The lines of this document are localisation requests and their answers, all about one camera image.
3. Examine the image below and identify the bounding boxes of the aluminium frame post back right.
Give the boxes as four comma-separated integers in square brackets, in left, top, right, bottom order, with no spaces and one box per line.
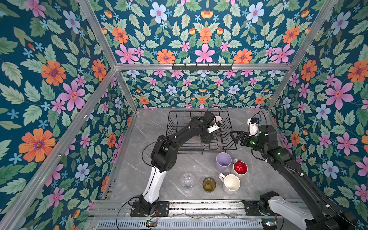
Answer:
[265,0,338,113]

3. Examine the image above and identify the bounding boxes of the lilac cup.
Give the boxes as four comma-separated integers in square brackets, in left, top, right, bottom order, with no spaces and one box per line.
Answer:
[216,152,232,173]

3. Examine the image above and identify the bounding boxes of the cream white mug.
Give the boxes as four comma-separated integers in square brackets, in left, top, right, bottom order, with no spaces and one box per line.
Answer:
[218,173,241,194]

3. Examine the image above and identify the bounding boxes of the aluminium frame post back left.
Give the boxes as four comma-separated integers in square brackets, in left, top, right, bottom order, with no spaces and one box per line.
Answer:
[79,0,138,113]

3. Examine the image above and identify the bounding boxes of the red inside white mug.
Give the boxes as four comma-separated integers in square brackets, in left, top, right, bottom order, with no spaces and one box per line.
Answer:
[231,158,248,178]

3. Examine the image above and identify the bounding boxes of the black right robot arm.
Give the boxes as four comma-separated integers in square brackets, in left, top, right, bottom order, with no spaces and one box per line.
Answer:
[231,125,357,230]

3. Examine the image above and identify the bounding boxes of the olive glass cup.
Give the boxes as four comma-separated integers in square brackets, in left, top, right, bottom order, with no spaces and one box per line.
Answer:
[202,177,217,193]

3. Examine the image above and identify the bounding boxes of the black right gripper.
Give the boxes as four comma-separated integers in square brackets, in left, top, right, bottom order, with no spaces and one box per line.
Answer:
[229,130,267,155]

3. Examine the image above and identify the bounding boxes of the clear glass cup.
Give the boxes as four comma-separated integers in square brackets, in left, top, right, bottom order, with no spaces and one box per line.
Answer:
[180,173,195,189]

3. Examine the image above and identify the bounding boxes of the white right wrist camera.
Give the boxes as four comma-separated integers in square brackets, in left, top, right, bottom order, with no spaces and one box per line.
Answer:
[247,117,259,136]

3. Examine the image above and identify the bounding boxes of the aluminium frame post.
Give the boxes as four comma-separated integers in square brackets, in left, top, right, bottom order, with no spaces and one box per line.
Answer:
[79,0,138,113]
[265,0,338,113]

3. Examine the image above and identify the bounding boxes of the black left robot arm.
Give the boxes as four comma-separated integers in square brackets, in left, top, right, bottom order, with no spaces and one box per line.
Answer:
[133,111,221,216]

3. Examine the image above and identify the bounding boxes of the black wire dish rack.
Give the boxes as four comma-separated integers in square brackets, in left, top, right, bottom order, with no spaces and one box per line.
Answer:
[166,109,237,155]

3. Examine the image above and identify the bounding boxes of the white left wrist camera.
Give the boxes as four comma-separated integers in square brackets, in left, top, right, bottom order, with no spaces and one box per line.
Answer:
[207,121,221,133]

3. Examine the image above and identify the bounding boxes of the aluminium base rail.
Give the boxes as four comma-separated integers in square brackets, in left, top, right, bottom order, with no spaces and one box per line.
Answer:
[94,199,325,230]

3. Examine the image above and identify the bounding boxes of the black hook rail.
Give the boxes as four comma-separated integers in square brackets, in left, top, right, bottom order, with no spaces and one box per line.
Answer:
[172,63,233,71]

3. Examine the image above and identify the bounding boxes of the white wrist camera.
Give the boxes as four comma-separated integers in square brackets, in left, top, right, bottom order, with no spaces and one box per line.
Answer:
[207,121,221,133]
[247,117,259,136]

